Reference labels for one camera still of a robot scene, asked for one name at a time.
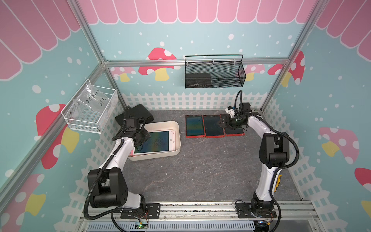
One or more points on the black box in basket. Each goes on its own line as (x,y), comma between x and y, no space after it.
(198,80)

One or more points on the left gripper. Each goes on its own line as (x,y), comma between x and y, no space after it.
(146,135)

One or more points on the black case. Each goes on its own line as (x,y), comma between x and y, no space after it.
(139,111)

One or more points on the cream plastic storage box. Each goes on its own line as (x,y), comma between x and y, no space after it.
(168,125)

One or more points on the white wire wall basket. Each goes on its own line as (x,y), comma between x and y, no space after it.
(85,120)

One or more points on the black mesh wall basket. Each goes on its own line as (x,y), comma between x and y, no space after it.
(226,71)

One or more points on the red writing tablet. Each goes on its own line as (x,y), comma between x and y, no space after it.
(211,127)
(229,131)
(194,126)

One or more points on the yellow black pliers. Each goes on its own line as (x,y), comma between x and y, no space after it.
(277,183)

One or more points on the pink writing tablet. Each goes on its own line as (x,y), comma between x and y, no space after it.
(159,141)

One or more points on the clear plastic bag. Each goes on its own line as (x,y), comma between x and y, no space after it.
(91,99)

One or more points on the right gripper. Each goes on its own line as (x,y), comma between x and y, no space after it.
(226,122)

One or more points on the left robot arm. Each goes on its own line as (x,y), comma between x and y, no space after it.
(107,189)

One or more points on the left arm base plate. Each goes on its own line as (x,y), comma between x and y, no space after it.
(151,211)

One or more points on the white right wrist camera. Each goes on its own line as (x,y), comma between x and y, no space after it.
(230,110)

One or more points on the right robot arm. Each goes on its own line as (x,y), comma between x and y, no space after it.
(278,151)

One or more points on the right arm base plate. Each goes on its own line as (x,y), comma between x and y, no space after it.
(248,210)

